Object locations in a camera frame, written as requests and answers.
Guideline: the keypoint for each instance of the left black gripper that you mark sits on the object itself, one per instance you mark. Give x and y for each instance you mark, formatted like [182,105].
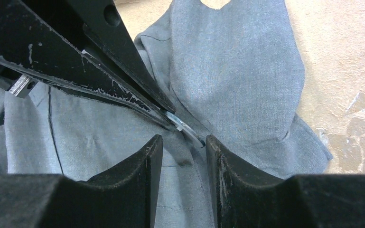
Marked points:
[44,40]

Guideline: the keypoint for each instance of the blue portrait round brooch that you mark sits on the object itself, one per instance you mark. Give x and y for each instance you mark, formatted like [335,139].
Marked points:
[186,129]

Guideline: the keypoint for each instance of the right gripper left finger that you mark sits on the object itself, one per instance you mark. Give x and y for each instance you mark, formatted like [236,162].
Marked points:
[124,196]

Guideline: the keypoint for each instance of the grey button-up shirt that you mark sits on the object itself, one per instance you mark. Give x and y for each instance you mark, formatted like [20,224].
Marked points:
[234,72]

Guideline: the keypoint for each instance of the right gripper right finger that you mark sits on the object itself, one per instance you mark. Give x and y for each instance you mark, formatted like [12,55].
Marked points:
[244,196]

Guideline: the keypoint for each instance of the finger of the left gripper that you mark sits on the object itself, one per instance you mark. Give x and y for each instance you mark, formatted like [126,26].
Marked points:
[105,28]

